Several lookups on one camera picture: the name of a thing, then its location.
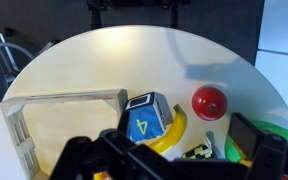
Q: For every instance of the light wooden tray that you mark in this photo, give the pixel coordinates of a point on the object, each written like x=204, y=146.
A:
x=20, y=133

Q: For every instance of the small black yellow checkered cube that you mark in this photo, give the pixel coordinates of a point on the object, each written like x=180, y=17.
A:
x=197, y=152

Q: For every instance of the small orange fruit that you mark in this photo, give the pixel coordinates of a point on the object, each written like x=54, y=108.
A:
x=100, y=176

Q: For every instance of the blue white carton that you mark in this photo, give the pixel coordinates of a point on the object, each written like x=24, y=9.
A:
x=147, y=125

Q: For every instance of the red apple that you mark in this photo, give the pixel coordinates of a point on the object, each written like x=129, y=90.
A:
x=209, y=103

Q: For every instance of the yellow banana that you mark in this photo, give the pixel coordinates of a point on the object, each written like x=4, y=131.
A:
x=175, y=131

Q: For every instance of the green plastic bowl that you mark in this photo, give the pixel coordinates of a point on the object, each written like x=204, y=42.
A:
x=280, y=131

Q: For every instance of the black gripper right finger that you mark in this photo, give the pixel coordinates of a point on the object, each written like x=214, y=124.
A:
x=245, y=135

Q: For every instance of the black perforated mounting board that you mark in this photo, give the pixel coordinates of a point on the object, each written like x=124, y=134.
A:
x=137, y=2

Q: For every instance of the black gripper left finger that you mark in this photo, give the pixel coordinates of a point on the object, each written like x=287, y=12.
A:
x=124, y=122

